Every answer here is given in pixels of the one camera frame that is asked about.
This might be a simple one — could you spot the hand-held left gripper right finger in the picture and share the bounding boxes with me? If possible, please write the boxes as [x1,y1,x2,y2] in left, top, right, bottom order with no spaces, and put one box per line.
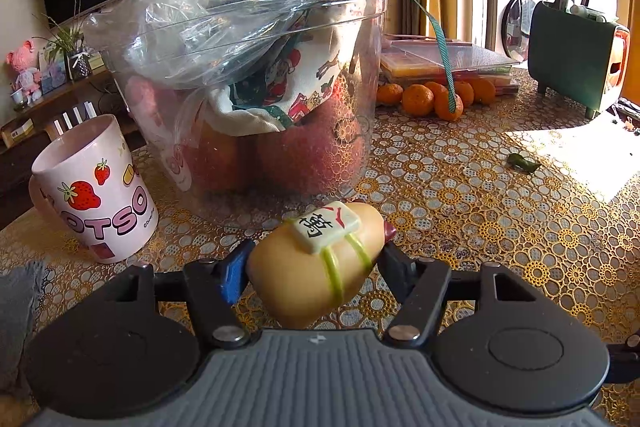
[377,243,524,350]

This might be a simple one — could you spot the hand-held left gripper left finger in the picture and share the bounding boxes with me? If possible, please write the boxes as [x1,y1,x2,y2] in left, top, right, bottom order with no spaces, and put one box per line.
[115,238,257,351]

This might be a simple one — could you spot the yellow bread-shaped toy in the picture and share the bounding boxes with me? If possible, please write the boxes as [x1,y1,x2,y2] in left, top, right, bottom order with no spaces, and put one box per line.
[247,200,399,331]

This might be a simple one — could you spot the lace tablecloth desktop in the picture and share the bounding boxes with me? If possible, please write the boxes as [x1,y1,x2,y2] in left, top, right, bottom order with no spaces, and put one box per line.
[0,67,640,427]

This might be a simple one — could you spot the red apple in foam net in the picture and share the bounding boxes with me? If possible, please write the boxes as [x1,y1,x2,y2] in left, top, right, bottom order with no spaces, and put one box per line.
[191,126,262,194]
[259,96,367,198]

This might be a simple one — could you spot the pink strawberry mug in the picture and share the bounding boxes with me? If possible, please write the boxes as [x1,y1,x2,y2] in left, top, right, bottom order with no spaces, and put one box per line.
[28,113,160,265]

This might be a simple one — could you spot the green leaf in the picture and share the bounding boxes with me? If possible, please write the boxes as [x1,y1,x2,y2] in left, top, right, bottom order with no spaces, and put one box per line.
[507,153,542,173]

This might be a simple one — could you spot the tangerine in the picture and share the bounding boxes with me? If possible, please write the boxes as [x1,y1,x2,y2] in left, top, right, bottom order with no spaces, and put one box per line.
[376,83,404,107]
[433,93,464,122]
[402,84,435,117]
[472,78,497,104]
[452,80,475,108]

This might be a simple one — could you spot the clear plastic bucket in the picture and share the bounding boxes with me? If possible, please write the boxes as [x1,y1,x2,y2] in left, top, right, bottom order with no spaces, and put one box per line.
[84,0,392,219]

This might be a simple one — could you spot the printed cloth bag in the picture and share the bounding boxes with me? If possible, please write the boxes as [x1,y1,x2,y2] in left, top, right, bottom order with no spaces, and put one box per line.
[207,0,374,131]

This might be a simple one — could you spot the wooden television cabinet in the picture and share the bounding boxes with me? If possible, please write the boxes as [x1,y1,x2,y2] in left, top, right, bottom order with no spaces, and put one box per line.
[0,67,137,210]

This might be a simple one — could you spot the white antenna router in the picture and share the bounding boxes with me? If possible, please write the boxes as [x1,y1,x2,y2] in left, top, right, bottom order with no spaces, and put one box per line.
[51,101,99,134]

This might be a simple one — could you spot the grey cloth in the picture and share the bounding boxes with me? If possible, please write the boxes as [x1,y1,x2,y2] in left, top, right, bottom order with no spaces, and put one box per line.
[0,259,49,399]

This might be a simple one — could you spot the green ribbon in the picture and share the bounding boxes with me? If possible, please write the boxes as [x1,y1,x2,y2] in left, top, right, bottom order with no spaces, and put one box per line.
[320,0,466,114]

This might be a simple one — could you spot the small cardboard box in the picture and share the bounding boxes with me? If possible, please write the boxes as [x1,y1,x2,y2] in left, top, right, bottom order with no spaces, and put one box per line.
[0,119,36,146]

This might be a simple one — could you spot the clear plastic bag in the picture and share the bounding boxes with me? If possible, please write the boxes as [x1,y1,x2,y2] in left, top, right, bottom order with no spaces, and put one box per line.
[84,0,361,91]

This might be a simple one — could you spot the small picture cards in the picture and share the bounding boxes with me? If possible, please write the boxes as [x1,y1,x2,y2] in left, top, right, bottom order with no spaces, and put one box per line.
[39,56,69,94]

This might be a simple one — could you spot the grass plant in vase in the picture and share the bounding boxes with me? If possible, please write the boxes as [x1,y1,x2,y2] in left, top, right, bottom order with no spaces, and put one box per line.
[31,0,94,82]

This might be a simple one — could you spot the green pen holder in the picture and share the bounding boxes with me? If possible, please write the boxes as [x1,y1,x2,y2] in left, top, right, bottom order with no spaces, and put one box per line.
[527,0,632,121]

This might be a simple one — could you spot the washing machine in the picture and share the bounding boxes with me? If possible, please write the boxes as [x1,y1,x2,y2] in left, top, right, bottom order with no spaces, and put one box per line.
[496,0,545,64]

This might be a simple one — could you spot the pink pig doll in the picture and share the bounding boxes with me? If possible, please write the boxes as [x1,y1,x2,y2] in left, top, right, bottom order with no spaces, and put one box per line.
[5,37,44,106]

